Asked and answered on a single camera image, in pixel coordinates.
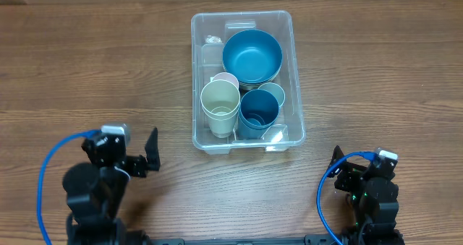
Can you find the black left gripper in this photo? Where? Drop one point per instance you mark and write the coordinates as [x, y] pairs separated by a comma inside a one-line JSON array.
[[139, 164]]

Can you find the tall cream cup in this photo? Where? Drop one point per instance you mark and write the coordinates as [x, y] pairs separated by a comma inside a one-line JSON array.
[[222, 121], [220, 99]]

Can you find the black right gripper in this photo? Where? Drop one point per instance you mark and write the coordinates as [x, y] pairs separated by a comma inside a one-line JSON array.
[[348, 172]]

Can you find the small pink cup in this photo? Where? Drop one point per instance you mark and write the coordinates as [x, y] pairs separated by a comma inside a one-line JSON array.
[[224, 78]]

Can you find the dark blue bowl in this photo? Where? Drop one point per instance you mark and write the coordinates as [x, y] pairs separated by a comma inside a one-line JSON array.
[[252, 56]]

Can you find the tall blue cup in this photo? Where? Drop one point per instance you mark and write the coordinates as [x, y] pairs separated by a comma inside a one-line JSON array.
[[259, 109], [246, 132]]

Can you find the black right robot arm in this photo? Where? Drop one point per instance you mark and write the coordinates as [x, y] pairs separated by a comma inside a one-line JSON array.
[[371, 194]]

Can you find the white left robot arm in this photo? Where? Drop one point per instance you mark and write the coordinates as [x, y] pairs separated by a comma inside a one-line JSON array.
[[95, 189]]

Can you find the cream bowl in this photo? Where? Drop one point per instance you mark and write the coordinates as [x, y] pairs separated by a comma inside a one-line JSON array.
[[253, 86]]

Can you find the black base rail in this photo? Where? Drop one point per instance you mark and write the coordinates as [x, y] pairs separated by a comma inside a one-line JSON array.
[[312, 239]]

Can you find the small grey cup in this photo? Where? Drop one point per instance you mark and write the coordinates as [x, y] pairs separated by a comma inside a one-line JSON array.
[[276, 90]]

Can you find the clear plastic storage bin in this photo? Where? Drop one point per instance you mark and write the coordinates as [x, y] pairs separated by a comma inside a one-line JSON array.
[[209, 32]]

